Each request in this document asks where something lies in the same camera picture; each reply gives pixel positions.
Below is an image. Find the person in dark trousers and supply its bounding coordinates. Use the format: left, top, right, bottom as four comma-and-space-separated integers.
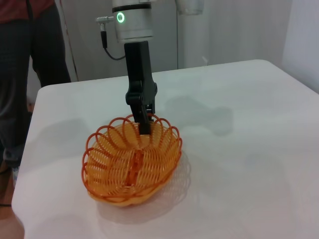
0, 0, 72, 170

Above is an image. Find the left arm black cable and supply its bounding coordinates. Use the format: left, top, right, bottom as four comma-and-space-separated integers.
100, 30, 127, 61

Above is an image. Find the orange woven plastic basket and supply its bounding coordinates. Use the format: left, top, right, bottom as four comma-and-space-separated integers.
81, 113, 183, 209

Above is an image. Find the white round column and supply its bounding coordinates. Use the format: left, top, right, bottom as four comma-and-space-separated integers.
175, 0, 208, 71

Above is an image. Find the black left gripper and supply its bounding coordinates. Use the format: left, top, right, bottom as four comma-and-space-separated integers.
124, 40, 159, 136

